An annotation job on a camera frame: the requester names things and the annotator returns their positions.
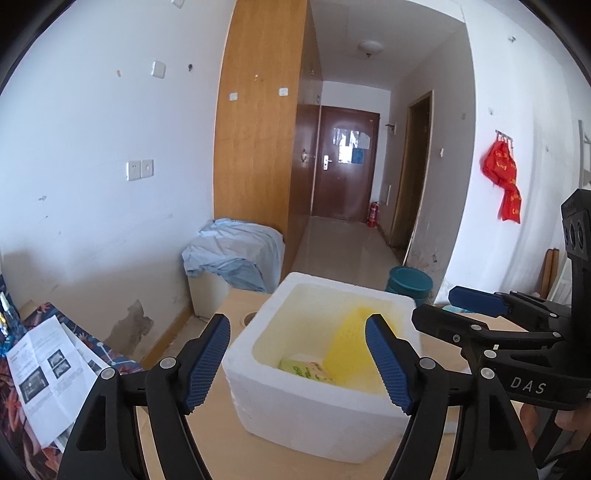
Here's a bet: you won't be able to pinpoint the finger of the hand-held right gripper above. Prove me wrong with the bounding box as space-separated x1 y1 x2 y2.
411 304 566 370
449 286 575 333

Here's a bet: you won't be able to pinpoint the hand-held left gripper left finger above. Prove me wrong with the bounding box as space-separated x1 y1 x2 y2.
58 313 232 480

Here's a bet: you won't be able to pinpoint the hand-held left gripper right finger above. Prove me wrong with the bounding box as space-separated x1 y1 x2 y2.
365 313 532 480

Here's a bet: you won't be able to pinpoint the white foam box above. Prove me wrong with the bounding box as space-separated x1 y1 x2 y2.
222 271 421 450

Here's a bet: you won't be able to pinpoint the person's right hand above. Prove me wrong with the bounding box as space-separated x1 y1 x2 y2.
521 404 591 444

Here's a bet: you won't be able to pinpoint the yellow foam net sheet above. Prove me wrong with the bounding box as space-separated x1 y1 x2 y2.
323 302 402 395

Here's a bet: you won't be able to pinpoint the teal plastic bucket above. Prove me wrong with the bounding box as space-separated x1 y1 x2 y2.
385 266 434 306

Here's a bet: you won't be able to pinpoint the white bin under cloth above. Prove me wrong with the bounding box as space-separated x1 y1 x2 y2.
187 270 232 319

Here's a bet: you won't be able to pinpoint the leaning wooden boards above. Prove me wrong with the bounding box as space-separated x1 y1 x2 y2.
542 248 561 301

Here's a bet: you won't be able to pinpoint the yellow green packet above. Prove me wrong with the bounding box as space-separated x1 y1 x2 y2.
278 353 335 384

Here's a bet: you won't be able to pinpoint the white printed paper sheet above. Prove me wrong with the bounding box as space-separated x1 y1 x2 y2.
76 339 110 376
6 315 100 448

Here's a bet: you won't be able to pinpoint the light blue cloth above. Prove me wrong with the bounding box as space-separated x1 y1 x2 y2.
181 218 284 294

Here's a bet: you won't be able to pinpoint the red hanging bags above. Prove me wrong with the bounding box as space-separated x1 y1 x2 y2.
481 136 523 224

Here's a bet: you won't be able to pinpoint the dark brown entrance door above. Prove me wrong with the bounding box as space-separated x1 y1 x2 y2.
314 105 382 222

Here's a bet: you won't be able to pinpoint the wooden wardrobe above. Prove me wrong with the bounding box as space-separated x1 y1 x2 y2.
213 0 321 296

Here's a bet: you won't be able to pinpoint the brown side door frame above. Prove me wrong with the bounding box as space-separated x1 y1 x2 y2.
390 90 435 250

